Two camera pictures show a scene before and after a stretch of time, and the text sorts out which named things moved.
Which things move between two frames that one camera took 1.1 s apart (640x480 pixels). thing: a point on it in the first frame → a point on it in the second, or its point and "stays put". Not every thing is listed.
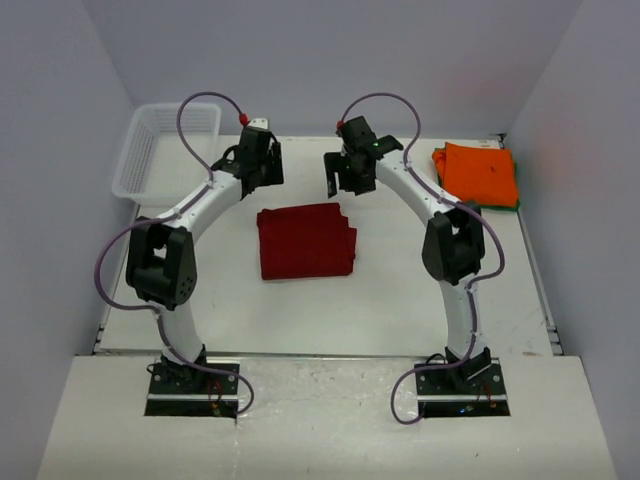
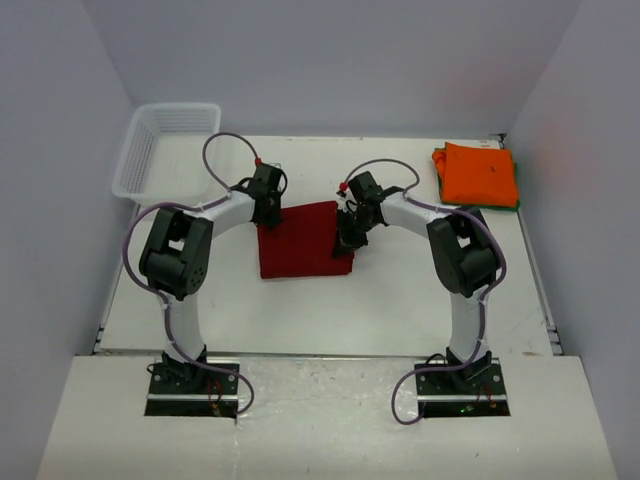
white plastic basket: [154, 167] stays put
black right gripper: [335, 164] → [346, 241]
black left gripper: [274, 175] → [275, 217]
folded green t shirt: [517, 205] stays put
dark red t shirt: [306, 241] stays put
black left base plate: [189, 390] stays put
